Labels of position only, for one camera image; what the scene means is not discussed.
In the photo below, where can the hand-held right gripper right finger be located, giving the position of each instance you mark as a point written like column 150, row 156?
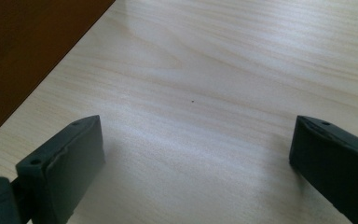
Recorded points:
column 335, row 165

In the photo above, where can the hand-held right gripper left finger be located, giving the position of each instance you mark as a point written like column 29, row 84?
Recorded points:
column 65, row 174

